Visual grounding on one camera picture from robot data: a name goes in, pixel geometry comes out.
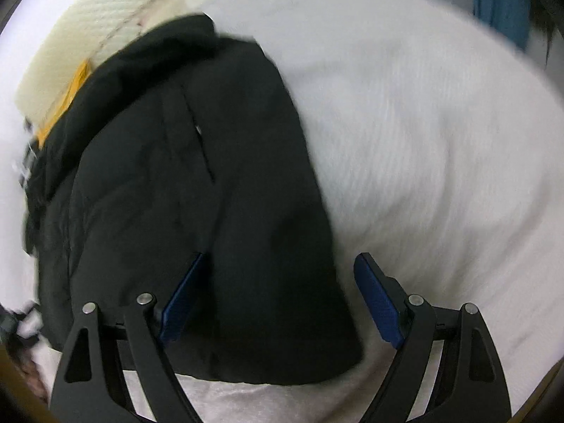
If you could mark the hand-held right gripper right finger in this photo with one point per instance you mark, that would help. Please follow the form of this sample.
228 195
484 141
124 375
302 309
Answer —
378 299

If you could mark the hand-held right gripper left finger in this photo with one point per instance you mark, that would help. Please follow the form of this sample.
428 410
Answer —
184 299

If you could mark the black jacket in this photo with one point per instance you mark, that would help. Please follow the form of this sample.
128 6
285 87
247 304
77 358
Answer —
185 194

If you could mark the white fuzzy blanket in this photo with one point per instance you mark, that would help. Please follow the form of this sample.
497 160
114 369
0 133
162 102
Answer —
423 150

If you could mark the yellow tag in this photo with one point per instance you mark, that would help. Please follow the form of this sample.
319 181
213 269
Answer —
61 105

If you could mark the cream quilted pillow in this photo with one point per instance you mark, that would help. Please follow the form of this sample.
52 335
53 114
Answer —
92 31

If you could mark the blue hanging cloth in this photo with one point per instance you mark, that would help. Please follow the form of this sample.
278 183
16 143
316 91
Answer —
502 0

